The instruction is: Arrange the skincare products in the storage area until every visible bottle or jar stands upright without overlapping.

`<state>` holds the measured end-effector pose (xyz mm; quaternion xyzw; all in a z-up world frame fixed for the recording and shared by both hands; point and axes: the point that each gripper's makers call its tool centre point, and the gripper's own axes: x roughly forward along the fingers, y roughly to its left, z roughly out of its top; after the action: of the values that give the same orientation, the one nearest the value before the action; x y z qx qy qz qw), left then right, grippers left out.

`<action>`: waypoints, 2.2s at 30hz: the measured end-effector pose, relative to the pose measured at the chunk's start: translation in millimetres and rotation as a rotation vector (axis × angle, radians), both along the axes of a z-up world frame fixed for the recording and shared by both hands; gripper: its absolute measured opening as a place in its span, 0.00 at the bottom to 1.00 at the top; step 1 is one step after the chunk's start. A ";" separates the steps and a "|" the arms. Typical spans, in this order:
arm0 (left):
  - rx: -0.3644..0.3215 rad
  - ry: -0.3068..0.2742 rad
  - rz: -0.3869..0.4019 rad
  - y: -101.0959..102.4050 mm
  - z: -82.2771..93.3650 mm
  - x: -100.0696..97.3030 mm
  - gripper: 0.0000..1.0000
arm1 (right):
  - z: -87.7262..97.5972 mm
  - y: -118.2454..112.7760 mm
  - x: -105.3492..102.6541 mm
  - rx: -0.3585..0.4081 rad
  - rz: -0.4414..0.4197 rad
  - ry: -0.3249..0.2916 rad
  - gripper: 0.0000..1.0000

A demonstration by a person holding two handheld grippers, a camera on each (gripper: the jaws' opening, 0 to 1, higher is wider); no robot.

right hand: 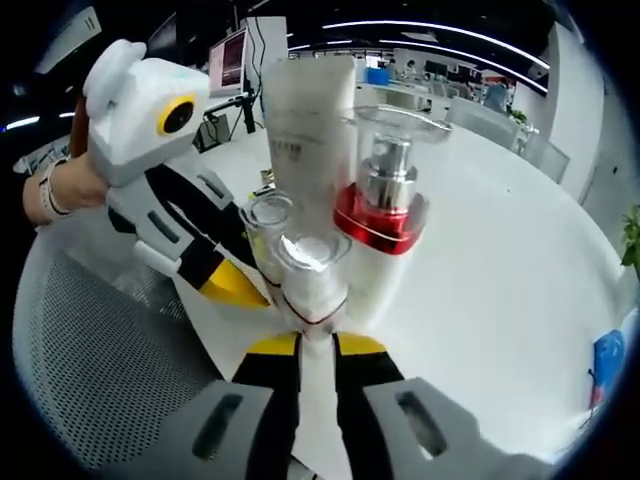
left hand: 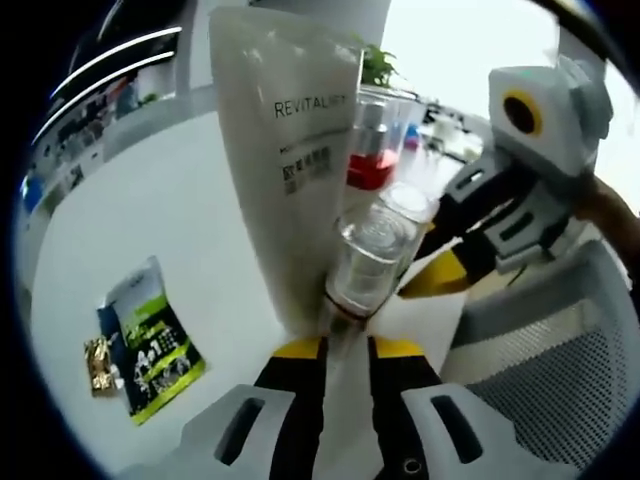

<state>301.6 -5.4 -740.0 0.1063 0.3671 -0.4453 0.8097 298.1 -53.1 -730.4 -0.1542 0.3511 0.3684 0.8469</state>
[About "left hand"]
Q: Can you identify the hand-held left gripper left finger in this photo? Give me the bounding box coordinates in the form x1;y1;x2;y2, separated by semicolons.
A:
182;335;331;480

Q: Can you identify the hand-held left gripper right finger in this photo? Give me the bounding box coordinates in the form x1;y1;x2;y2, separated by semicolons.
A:
367;335;511;480

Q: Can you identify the clear slim skincare bottle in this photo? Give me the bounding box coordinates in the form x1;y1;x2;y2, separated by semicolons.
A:
399;99;442;189

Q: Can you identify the white slim skincare bottle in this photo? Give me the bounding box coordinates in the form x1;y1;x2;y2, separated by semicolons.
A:
323;181;438;351

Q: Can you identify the green black skincare sachet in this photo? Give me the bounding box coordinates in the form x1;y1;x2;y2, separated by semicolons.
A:
113;293;208;428

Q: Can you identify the gold foil skincare sachet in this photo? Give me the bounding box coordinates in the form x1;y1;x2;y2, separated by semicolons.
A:
83;335;125;400

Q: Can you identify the white skincare tube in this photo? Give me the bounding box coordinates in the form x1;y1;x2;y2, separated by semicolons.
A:
206;6;367;347

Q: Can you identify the grey mesh office chair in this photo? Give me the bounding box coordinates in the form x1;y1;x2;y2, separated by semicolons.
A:
439;238;640;472

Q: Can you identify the green potted plant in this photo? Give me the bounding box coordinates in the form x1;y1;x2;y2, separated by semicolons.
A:
349;33;402;87

